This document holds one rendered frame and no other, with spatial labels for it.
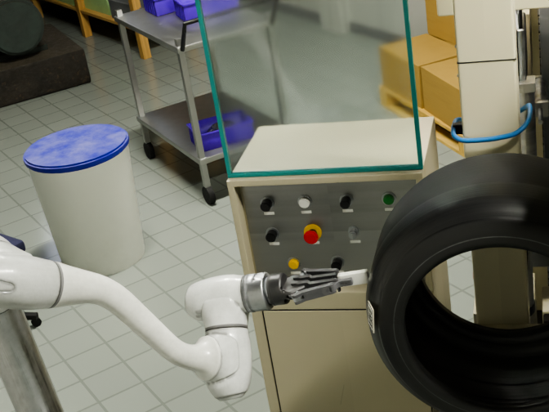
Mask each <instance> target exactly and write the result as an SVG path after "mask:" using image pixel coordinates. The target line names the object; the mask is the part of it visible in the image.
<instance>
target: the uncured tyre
mask: <svg viewBox="0 0 549 412"><path fill-rule="evenodd" d="M486 248H514V249H523V250H528V251H531V252H534V253H539V254H541V255H543V256H546V257H548V258H549V159H545V158H542V157H538V156H534V155H529V154H516V153H495V154H482V155H477V156H472V157H469V158H465V159H461V160H458V161H456V162H453V163H450V164H448V165H445V166H443V167H442V168H439V169H437V170H436V171H434V172H432V173H431V174H429V175H428V176H426V177H424V178H423V179H422V180H420V181H419V182H418V183H417V184H416V185H415V186H414V187H413V188H411V189H410V190H409V191H408V192H407V193H406V194H405V195H404V196H403V197H402V198H401V199H400V201H399V202H398V203H397V204H396V206H394V208H393V209H392V211H391V213H390V215H389V216H388V218H387V219H386V222H385V224H384V226H383V228H382V232H381V234H380V237H379V240H378V243H377V249H376V252H375V255H374V259H373V264H372V268H371V271H370V274H369V278H368V284H367V291H366V312H367V318H368V301H369V302H370V304H371V305H372V307H373V310H374V333H373V332H372V330H371V328H370V326H369V328H370V332H371V335H372V338H373V342H374V345H375V347H376V349H377V352H378V354H379V356H380V357H381V359H382V361H383V363H384V364H385V366H386V367H387V369H388V370H389V371H390V372H391V374H392V375H393V376H394V377H395V378H396V380H397V381H398V382H399V383H400V384H401V385H402V386H403V387H404V388H406V389H407V390H408V391H409V392H410V393H412V394H413V395H414V396H415V397H416V398H417V399H419V400H420V401H422V402H424V403H425V404H427V405H429V406H430V407H432V408H434V409H436V410H438V411H439V412H549V321H548V322H546V323H543V324H540V325H535V326H532V327H528V328H523V329H495V328H490V327H486V326H483V325H478V324H475V323H472V322H470V321H468V320H465V319H463V318H461V317H460V316H457V315H456V314H454V313H453V312H451V311H450V310H449V309H448V308H446V307H445V306H444V305H443V304H442V303H441V302H439V301H438V299H437V298H436V297H435V296H434V295H433V293H432V292H431V291H430V290H429V288H428V287H427V285H426V282H425V280H424V279H423V277H424V276H425V275H426V274H428V273H429V272H430V271H431V270H432V269H434V268H435V267H436V266H438V265H439V264H440V263H442V262H444V261H446V260H448V259H450V258H452V257H455V256H457V255H459V254H461V253H466V252H469V251H472V250H477V249H486Z"/></svg>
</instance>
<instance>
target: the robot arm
mask: <svg viewBox="0 0 549 412"><path fill-rule="evenodd" d="M301 270H302V273H301V274H300V275H292V276H287V275H286V274H284V273H283V272H281V273H275V274H270V275H269V274H268V273H267V272H261V273H256V274H247V275H219V276H214V277H211V278H208V279H205V280H200V281H198V282H196V283H194V284H192V285H191V286H190V287H189V288H188V289H187V291H186V294H185V309H186V312H187V314H188V315H189V316H190V317H192V318H193V319H195V320H197V321H201V322H203V324H204V328H205V336H203V337H201V338H200V339H199V340H198V341H197V342H196V344H193V345H191V344H187V343H184V342H182V341H181V340H180V339H179V338H177V337H176V336H175V335H174V334H173V333H172V332H171V331H170V330H169V329H168V328H167V327H166V326H165V325H164V324H163V323H162V322H161V321H160V320H159V319H158V318H157V317H156V316H155V315H154V314H153V313H152V312H151V311H150V310H149V309H147V308H146V307H145V306H144V305H143V304H142V303H141V302H140V301H139V300H138V299H137V298H136V297H135V296H134V295H133V294H132V293H131V292H130V291H128V290H127V289H126V288H124V287H123V286H122V285H121V284H119V283H118V282H116V281H114V280H112V279H110V278H109V277H106V276H104V275H100V274H97V273H95V272H91V271H86V270H83V269H79V268H77V267H73V266H69V265H66V264H63V263H60V262H56V261H51V260H47V259H43V258H40V257H33V256H32V255H31V254H30V253H26V252H25V251H23V250H21V249H18V248H17V247H16V246H14V245H12V244H11V243H10V242H9V241H8V240H6V239H4V238H3V237H1V236H0V377H1V379H2V382H3V384H4V386H5V388H6V390H7V393H8V396H9V397H10V399H11V403H12V404H13V407H14V409H15V411H16V412H64V409H63V407H62V405H61V403H60V399H59V397H58V395H57V393H56V390H55V387H54V385H53V382H52V380H51V377H50V375H49V373H48V371H47V367H46V365H45V363H44V360H43V358H42V355H41V353H40V351H39V349H38V345H37V343H36V341H35V338H34V336H33V333H32V330H31V328H30V327H29V323H28V321H27V319H26V316H25V313H24V311H23V310H36V309H52V308H57V307H66V306H72V305H78V304H95V305H98V306H100V307H103V308H104V309H106V310H108V311H109V312H111V313H112V314H113V315H115V316H116V317H117V318H118V319H120V320H121V321H122V322H123V323H124V324H125V325H126V326H127V327H128V328H129V329H130V330H132V331H133V332H134V333H135V334H136V335H137V336H139V337H140V338H141V339H142V340H143V341H144V342H146V343H147V344H148V345H149V346H150V347H152V348H153V349H154V350H155V351H156V352H157V353H158V354H159V355H160V356H161V357H163V358H164V359H165V360H167V361H169V362H170V363H172V364H174V365H176V366H178V367H180V368H182V369H187V370H190V371H194V372H195V374H196V376H197V377H198V378H200V379H201V380H204V382H206V383H207V386H208V390H209V392H210V393H211V394H212V395H213V397H214V398H216V399H217V400H219V401H228V400H232V399H236V398H240V397H243V396H244V394H245V393H246V392H247V391H248V389H249V385H250V382H251V377H252V349H251V342H250V338H249V335H248V316H249V313H250V312H256V311H266V310H270V309H272V308H273V307H274V306H279V305H285V304H288V303H289V302H290V300H293V301H294V302H295V305H298V304H300V303H303V302H305V301H309V300H312V299H316V298H321V297H324V296H328V295H331V294H334V293H336V292H337V291H338V292H340V291H341V287H346V286H352V285H357V284H367V283H368V278H369V273H368V269H364V270H358V271H348V272H342V273H340V272H339V270H338V269H337V268H325V269H309V268H302V269H301ZM336 290H337V291H336Z"/></svg>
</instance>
